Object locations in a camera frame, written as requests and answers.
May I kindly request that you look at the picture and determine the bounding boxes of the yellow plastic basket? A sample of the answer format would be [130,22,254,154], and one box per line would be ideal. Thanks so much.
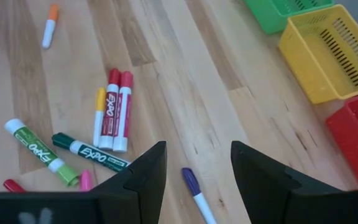
[278,4,358,105]

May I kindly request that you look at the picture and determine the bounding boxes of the orange cap small marker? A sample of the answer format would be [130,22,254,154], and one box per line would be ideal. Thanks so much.
[41,3,60,50]

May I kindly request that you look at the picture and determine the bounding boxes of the light green Expo marker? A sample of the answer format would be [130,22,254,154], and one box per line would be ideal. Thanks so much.
[4,118,80,188]

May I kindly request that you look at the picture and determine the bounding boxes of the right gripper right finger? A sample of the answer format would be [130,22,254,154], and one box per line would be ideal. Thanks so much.
[231,141,343,224]

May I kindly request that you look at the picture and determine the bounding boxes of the red cap small marker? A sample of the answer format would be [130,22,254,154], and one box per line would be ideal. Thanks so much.
[2,179,27,193]

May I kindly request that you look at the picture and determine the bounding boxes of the red plastic basket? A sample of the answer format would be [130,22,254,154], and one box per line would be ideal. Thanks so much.
[325,90,358,190]

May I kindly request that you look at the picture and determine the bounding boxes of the dark red Expo marker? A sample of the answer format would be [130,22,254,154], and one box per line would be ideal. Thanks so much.
[98,68,122,151]

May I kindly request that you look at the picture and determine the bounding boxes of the purple cap small marker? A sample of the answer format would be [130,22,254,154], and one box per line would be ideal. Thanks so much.
[181,167,218,224]

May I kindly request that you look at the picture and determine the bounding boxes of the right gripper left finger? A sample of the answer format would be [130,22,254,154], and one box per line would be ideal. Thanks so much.
[90,141,167,224]

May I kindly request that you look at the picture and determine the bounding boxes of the yellow cap small marker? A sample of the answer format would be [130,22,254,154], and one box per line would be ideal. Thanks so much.
[92,86,107,148]

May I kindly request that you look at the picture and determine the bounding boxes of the dark green Expo marker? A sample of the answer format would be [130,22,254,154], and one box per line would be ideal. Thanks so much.
[51,132,132,174]

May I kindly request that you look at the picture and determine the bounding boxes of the pink cap small marker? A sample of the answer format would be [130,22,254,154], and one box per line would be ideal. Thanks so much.
[79,169,93,192]

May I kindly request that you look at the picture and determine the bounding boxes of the green plastic basket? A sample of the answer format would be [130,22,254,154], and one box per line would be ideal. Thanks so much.
[244,0,335,35]

